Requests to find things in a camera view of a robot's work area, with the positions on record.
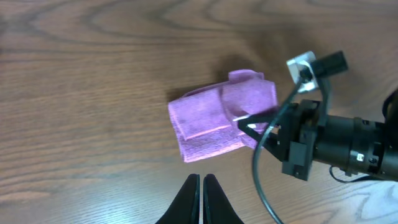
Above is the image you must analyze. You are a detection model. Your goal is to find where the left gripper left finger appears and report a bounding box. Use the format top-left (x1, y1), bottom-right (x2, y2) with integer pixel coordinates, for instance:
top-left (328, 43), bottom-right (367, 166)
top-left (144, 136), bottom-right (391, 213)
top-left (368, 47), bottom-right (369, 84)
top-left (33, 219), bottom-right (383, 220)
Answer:
top-left (156, 174), bottom-right (200, 224)

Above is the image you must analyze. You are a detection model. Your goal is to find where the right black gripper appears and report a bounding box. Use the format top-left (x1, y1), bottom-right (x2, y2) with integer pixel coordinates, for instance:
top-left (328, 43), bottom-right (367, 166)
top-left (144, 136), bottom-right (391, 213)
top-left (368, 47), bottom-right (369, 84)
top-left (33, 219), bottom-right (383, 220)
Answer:
top-left (233, 98), bottom-right (388, 182)

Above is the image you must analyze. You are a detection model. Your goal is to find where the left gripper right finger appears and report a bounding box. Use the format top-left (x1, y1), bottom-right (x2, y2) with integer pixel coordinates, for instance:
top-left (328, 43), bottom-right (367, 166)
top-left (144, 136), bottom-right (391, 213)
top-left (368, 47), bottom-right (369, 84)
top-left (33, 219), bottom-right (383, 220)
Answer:
top-left (203, 174), bottom-right (243, 224)

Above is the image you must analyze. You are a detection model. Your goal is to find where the purple microfiber cloth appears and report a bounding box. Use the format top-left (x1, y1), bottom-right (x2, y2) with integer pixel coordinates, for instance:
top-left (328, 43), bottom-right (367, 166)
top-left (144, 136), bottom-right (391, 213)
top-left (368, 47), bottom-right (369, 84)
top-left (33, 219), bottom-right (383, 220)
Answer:
top-left (168, 69), bottom-right (278, 163)

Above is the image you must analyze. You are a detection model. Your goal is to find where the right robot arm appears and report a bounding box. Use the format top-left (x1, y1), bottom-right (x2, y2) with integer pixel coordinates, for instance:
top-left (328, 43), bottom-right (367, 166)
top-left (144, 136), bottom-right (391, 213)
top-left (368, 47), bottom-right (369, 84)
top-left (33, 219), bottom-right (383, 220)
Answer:
top-left (263, 92), bottom-right (397, 181)

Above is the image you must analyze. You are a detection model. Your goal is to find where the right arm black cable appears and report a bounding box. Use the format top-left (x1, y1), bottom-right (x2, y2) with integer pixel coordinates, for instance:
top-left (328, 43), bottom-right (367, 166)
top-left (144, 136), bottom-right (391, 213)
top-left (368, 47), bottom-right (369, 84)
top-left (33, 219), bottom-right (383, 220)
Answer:
top-left (251, 77), bottom-right (374, 224)

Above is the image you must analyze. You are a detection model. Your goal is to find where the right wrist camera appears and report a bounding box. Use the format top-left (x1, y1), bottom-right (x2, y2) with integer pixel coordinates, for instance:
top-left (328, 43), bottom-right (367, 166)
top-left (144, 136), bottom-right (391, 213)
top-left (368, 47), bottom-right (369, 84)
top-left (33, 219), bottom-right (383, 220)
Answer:
top-left (286, 51), bottom-right (348, 93)

